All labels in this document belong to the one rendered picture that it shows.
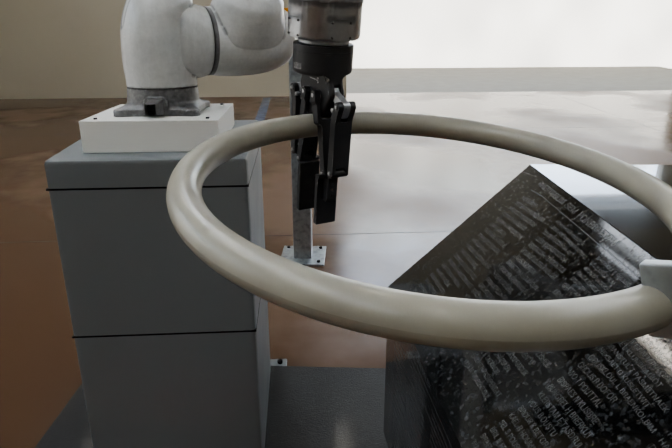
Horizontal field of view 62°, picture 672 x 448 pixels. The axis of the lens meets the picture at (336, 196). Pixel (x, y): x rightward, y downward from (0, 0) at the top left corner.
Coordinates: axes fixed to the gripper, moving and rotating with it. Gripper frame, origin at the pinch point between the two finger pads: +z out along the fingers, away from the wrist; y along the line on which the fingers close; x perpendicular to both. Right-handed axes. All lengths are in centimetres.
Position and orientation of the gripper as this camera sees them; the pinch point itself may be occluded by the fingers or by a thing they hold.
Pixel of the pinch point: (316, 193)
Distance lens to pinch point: 76.7
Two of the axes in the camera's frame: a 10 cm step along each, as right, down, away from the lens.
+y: 4.9, 3.6, -7.9
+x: 8.7, -1.4, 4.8
